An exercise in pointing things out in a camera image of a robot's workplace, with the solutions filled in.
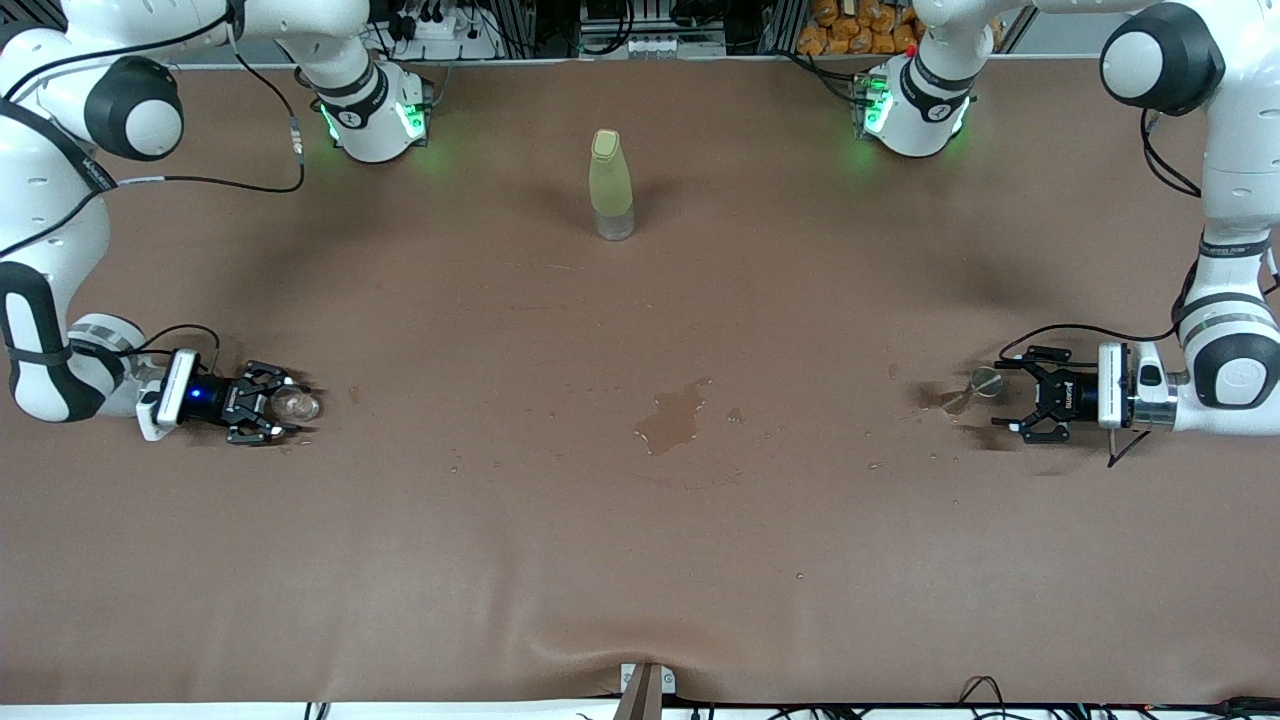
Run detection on clear glass beaker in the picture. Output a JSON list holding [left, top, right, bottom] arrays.
[[268, 385, 322, 423]]

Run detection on steel double jigger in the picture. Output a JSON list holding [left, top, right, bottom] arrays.
[[943, 367, 1004, 415]]

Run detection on green sleeved shaker bottle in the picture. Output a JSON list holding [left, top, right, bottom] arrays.
[[588, 128, 637, 242]]

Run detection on spilled liquid puddle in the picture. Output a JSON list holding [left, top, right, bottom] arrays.
[[634, 376, 713, 457]]

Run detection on white power strip with plugs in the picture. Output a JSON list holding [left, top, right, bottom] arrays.
[[385, 0, 501, 61]]

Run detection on orange packaged snacks pile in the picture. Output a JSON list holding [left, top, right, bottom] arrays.
[[797, 0, 926, 57]]

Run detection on brown table mat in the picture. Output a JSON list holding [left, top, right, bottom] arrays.
[[0, 55, 1280, 707]]

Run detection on white mounting plate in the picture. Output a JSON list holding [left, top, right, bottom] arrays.
[[620, 662, 677, 698]]

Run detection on white socket strip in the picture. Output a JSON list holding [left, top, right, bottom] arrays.
[[580, 30, 726, 59]]

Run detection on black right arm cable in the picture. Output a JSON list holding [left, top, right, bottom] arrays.
[[0, 10, 306, 366]]

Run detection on brown camera post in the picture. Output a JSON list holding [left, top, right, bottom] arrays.
[[612, 664, 665, 720]]

